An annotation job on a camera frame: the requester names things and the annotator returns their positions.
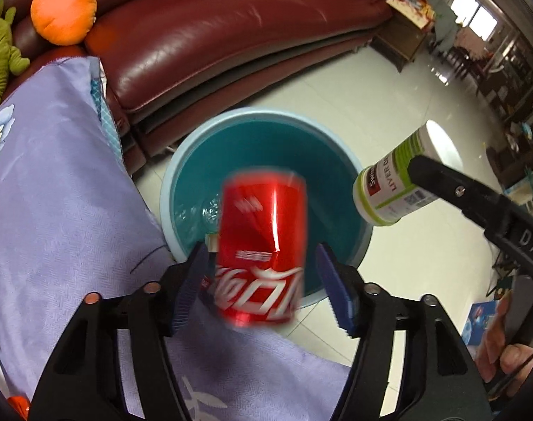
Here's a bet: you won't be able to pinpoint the clear plastic bottle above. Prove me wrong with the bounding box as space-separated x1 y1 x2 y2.
172 191 225 238

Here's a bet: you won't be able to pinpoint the teal plastic basin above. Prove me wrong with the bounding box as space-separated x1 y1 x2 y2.
160 107 375 310

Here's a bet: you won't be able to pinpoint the blue box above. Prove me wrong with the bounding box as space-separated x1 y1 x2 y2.
461 302 499 348

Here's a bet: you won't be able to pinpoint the orange carrot plush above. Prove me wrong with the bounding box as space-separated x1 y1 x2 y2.
31 0 97 46

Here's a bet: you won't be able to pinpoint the wooden side table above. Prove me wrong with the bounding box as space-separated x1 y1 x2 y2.
372 13 429 73

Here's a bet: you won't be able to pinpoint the dark red leather sofa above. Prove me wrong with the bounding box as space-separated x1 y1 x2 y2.
0 0 396 172

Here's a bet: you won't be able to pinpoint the person's right hand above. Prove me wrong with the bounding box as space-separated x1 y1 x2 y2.
474 294 533 389

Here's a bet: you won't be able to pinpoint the books on side table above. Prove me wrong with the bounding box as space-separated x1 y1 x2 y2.
386 0 436 29

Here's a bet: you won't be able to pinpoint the white bottle with green label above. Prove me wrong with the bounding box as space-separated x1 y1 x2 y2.
352 123 440 227

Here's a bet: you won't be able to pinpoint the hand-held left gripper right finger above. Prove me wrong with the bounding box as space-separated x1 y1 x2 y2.
315 243 495 421

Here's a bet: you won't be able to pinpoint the bright window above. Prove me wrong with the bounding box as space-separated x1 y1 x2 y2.
451 0 497 40

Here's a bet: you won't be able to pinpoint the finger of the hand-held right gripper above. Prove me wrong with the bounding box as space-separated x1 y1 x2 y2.
407 154 515 240

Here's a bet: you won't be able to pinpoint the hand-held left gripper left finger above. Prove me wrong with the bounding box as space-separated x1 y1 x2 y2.
27 241 215 421

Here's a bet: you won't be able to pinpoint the red soda can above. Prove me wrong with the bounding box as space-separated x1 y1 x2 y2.
209 167 308 327

